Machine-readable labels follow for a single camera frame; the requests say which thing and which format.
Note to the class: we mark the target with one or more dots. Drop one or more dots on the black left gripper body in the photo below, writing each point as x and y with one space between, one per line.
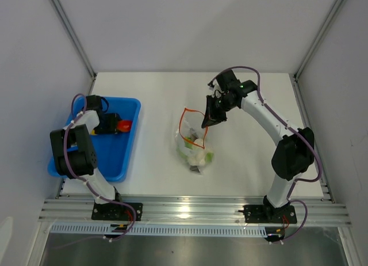
108 125

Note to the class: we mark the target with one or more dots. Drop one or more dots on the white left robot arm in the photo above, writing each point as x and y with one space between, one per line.
73 151

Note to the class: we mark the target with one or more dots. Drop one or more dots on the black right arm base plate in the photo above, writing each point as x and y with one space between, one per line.
254 213

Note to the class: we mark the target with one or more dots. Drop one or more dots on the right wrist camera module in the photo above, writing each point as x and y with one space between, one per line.
213 85

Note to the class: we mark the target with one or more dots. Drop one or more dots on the grey toy fish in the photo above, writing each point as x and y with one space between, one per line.
193 134

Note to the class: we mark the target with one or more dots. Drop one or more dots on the white slotted cable duct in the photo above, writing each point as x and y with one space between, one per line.
161 230

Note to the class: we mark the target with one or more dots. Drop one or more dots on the clear orange-zipper zip bag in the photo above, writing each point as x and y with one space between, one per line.
191 118

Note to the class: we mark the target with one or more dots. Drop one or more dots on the right aluminium corner post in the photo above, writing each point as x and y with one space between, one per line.
323 30

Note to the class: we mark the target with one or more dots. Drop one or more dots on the blue plastic bin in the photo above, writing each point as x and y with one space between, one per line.
113 151

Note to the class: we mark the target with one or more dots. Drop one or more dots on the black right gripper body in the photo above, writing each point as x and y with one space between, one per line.
223 104

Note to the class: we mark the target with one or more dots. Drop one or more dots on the aluminium corner post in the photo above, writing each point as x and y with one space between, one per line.
70 31
323 30

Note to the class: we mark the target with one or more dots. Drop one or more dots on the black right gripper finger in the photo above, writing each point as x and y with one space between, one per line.
209 109
213 120

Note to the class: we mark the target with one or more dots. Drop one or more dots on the aluminium front frame rail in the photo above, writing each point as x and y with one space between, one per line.
193 210

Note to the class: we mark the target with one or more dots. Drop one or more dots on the left aluminium corner post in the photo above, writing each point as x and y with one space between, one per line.
70 31

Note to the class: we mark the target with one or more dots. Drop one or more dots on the orange red toy mango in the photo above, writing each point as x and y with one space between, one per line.
124 125

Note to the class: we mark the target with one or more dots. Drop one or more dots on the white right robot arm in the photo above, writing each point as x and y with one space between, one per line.
294 151

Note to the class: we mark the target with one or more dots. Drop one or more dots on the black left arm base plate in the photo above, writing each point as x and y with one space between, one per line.
111 212

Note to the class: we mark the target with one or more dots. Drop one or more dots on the white green toy cauliflower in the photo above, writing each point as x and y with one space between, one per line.
201 153

